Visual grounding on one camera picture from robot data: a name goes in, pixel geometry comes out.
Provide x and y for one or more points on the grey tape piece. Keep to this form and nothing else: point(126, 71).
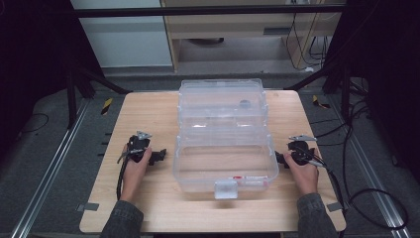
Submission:
point(87, 207)
point(335, 207)

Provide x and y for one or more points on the black horizontal bar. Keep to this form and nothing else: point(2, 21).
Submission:
point(198, 11)

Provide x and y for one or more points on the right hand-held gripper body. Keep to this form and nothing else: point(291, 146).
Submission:
point(299, 150)

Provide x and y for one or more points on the light wooden desk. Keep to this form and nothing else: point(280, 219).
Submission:
point(231, 28)

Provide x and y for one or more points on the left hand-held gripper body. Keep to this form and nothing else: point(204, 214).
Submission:
point(138, 147)

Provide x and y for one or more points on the person's right hand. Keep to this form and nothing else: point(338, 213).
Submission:
point(303, 177)

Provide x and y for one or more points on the aluminium floor rail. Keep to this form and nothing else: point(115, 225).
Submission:
point(49, 172)
point(373, 178)

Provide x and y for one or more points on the black metal stand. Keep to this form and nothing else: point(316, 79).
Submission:
point(345, 95)
point(71, 99)

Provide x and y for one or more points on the dark curtain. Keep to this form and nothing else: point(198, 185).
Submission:
point(389, 66)
point(29, 59)

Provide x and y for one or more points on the white cabinet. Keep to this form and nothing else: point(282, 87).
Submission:
point(125, 36)

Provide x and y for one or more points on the yellow black tape strip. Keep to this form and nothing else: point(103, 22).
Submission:
point(318, 101)
point(106, 106)

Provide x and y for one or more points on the person's left hand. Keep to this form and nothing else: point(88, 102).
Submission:
point(133, 175)

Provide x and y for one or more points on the clear plastic storage box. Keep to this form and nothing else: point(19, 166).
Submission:
point(224, 142)

